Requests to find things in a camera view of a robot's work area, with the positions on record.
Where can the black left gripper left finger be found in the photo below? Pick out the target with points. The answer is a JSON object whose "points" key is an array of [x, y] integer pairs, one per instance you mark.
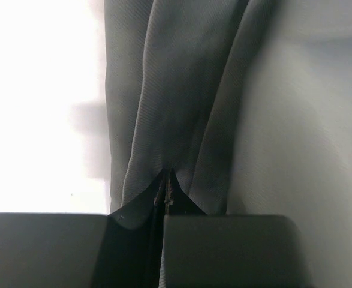
{"points": [[122, 249]]}

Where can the grey pleated skirt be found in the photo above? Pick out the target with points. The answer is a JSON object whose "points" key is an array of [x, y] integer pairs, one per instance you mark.
{"points": [[249, 101]]}

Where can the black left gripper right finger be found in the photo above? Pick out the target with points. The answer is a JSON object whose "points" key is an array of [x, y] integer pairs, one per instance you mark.
{"points": [[202, 250]]}

